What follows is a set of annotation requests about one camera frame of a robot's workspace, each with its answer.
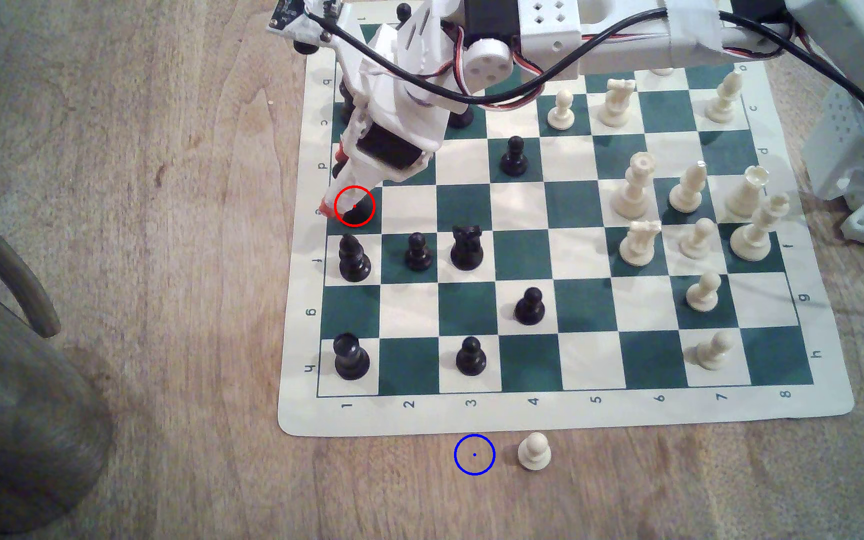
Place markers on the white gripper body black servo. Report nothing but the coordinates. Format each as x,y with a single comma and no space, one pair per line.
386,150

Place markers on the white bishop chess piece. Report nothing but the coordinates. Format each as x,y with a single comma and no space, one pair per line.
688,191
724,101

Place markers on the black king chess piece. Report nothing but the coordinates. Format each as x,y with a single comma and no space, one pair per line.
358,217

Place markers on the white rook c6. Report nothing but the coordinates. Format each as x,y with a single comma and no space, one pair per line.
616,105

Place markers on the black knight chess piece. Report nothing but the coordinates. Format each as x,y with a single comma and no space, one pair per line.
462,119
344,101

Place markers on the white knight chess piece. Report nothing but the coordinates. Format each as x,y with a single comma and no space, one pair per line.
640,247

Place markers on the white rook chess piece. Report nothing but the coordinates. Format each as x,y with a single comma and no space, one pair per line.
745,196

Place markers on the white queen chess piece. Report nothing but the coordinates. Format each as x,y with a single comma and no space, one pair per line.
632,195

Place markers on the green white chess mat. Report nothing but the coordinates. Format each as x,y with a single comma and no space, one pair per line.
627,300

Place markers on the white pawn chess piece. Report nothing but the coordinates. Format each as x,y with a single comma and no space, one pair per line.
704,295
662,72
715,352
697,241
534,454
562,114

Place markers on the taped circuit board camera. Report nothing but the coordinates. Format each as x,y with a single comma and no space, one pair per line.
293,19

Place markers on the black pawn chess piece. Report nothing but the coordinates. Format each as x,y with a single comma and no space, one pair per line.
418,255
514,159
471,360
404,11
529,309

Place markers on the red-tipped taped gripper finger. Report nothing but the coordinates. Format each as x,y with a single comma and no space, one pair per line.
349,135
361,176

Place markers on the black bishop chess piece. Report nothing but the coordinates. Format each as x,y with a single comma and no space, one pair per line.
354,262

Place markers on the white tape wrap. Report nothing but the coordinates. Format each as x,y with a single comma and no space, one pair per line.
694,26

